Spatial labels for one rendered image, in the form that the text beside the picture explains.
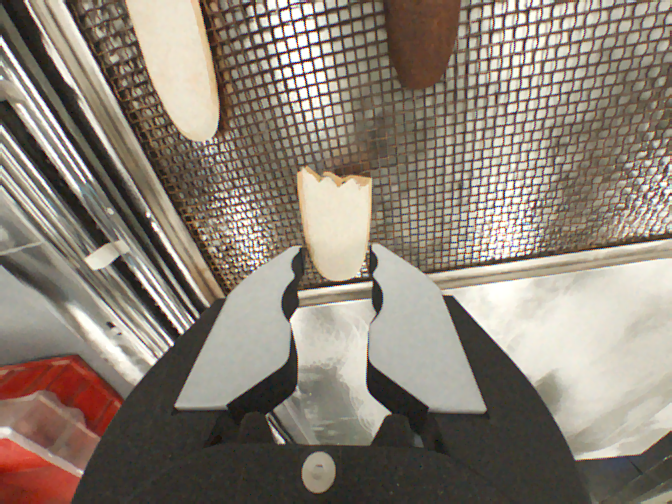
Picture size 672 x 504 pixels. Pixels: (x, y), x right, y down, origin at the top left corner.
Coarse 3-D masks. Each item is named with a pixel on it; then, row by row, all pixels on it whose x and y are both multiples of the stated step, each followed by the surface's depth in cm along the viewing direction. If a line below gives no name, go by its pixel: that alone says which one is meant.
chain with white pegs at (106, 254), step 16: (0, 96) 16; (16, 112) 17; (32, 144) 18; (48, 160) 19; (80, 208) 21; (96, 224) 22; (96, 256) 20; (112, 256) 22; (128, 272) 25; (144, 288) 26
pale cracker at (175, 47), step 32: (128, 0) 11; (160, 0) 11; (192, 0) 11; (160, 32) 11; (192, 32) 11; (160, 64) 12; (192, 64) 12; (160, 96) 13; (192, 96) 13; (192, 128) 14
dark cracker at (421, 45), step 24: (384, 0) 11; (408, 0) 10; (432, 0) 10; (456, 0) 10; (408, 24) 11; (432, 24) 11; (456, 24) 11; (408, 48) 12; (432, 48) 11; (408, 72) 12; (432, 72) 12
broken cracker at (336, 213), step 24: (312, 192) 11; (336, 192) 11; (360, 192) 11; (312, 216) 12; (336, 216) 12; (360, 216) 12; (312, 240) 13; (336, 240) 13; (360, 240) 13; (336, 264) 14; (360, 264) 14
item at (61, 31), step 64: (64, 0) 11; (256, 0) 11; (576, 0) 11; (640, 0) 11; (64, 64) 12; (256, 64) 13; (512, 64) 12; (576, 64) 12; (640, 64) 12; (128, 128) 14; (256, 128) 15; (384, 128) 14; (256, 192) 17; (448, 192) 16; (640, 192) 16; (192, 256) 19; (448, 256) 19; (576, 256) 18; (640, 256) 18
